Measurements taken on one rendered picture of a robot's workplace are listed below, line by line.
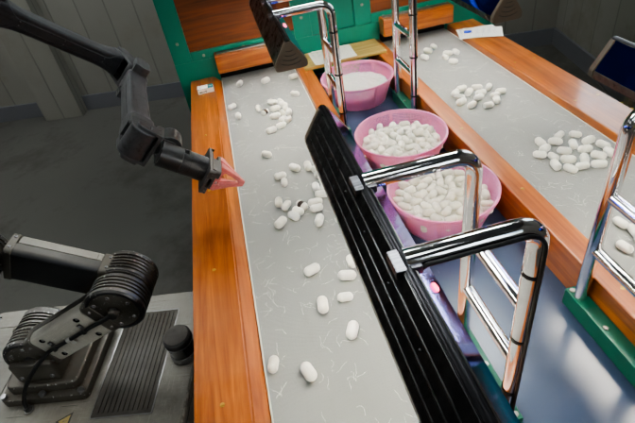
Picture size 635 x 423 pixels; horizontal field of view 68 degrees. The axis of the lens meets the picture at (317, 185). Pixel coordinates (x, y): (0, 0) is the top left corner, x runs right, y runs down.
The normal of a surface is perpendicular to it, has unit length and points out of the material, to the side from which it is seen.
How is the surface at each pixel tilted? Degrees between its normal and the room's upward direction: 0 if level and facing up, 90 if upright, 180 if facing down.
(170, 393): 1
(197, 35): 90
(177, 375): 1
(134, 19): 90
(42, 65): 90
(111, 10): 90
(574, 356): 0
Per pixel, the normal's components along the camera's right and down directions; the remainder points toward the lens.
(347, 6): 0.22, 0.56
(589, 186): -0.14, -0.79
